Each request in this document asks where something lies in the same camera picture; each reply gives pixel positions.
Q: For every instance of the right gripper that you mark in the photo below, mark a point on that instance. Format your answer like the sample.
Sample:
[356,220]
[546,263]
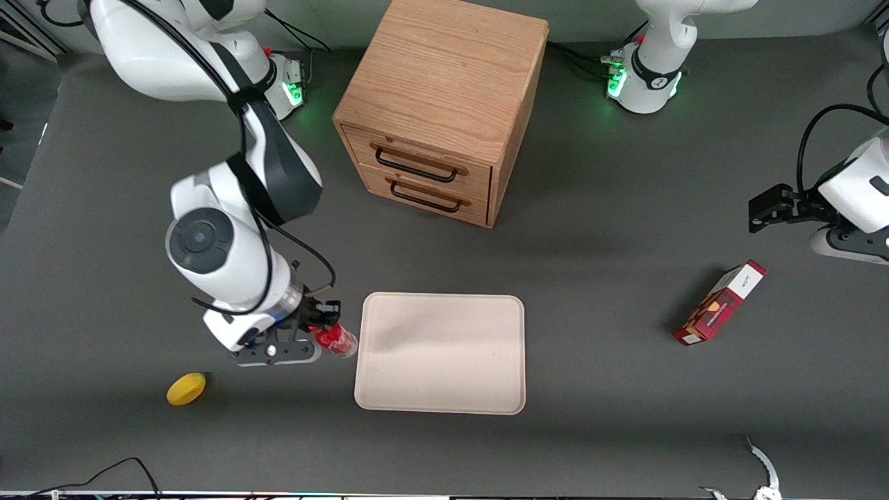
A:
[312,314]

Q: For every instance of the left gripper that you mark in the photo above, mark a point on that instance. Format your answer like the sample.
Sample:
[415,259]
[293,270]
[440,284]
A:
[799,206]

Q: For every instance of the red soda can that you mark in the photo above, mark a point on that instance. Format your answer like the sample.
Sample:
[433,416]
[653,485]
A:
[340,342]

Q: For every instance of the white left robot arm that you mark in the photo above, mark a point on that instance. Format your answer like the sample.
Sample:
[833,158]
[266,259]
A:
[649,62]

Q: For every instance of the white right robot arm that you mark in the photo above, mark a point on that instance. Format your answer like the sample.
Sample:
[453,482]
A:
[229,264]

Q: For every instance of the cream rectangular tray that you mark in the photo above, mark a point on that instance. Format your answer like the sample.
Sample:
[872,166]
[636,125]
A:
[441,354]

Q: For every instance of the red cookie box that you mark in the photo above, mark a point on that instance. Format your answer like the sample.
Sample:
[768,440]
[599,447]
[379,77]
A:
[719,305]

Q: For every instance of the yellow lemon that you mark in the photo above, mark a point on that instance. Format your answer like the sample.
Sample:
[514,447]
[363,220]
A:
[186,389]

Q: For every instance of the wooden drawer front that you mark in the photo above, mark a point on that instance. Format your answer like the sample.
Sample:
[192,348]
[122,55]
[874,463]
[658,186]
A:
[472,212]
[358,149]

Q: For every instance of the white curved hook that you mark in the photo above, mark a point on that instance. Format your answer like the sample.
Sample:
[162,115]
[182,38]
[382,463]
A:
[764,462]

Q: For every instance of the wooden drawer cabinet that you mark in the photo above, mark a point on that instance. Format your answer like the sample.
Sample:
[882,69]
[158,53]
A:
[444,69]

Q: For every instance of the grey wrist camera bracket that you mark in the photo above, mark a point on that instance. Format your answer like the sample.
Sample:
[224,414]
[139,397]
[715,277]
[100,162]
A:
[278,353]

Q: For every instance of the white black wrist camera bracket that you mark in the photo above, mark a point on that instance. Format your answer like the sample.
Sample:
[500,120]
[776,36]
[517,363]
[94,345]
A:
[851,244]

